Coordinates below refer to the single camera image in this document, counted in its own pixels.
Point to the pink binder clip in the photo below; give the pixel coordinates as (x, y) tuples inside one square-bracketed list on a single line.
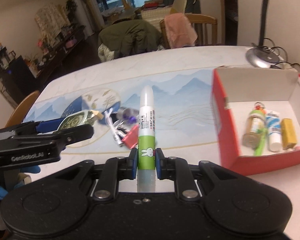
[(131, 138)]

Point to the green correction tape dispenser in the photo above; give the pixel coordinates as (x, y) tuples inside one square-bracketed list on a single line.
[(80, 118)]

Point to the wooden chair pink cloth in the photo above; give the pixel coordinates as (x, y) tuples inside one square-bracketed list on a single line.
[(205, 27)]

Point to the green lid spice jar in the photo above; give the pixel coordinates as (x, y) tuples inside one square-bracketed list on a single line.
[(254, 128)]

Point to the olive green jacket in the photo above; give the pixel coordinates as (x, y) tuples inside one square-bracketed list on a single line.
[(128, 38)]

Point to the sofa with blankets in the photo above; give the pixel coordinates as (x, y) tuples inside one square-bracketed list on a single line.
[(155, 11)]

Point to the blue gloved left hand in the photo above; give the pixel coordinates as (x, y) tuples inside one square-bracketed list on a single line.
[(32, 170)]

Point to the white desk lamp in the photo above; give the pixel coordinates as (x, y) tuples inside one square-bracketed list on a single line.
[(252, 15)]

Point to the yellow small carton box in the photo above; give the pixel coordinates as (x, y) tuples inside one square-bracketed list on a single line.
[(289, 138)]

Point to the green white glue pen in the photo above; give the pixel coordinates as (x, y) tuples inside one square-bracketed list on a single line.
[(146, 142)]

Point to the blue white cream tube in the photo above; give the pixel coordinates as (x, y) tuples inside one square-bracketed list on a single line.
[(274, 131)]

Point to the red fish keychain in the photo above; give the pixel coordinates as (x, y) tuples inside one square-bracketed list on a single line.
[(260, 107)]

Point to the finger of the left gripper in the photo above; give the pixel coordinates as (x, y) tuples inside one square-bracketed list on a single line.
[(13, 139), (48, 125)]

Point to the dark sideboard with clutter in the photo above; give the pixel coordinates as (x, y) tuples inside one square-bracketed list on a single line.
[(22, 75)]

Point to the red cardboard box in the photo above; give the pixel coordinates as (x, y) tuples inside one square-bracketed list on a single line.
[(234, 93)]

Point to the wooden chair left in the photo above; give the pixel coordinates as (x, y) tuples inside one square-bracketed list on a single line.
[(22, 109)]

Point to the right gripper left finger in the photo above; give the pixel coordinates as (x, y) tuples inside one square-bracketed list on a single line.
[(109, 175)]

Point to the pink cloth on chair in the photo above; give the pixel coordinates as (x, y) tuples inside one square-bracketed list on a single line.
[(179, 31)]

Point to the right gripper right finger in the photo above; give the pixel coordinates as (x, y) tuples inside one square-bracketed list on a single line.
[(177, 170)]

